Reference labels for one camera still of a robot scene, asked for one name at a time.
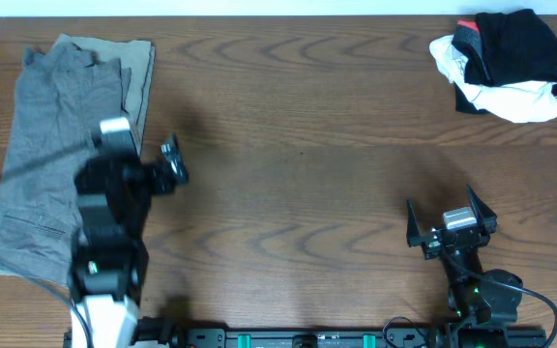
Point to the black leggings with red waistband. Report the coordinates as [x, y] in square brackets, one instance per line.
[505, 49]

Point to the white printed t-shirt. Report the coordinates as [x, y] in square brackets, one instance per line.
[452, 63]

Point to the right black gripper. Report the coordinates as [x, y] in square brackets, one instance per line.
[431, 247]

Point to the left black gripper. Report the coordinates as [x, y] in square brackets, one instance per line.
[164, 183]

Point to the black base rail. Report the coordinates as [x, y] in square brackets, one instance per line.
[392, 337]

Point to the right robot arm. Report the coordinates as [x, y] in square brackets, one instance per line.
[485, 302]

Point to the grey cargo shorts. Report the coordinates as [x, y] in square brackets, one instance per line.
[51, 159]

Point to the beige shorts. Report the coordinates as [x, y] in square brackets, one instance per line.
[138, 72]

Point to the black garment under white shirt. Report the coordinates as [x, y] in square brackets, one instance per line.
[531, 101]

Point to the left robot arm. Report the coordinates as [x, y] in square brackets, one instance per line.
[109, 259]

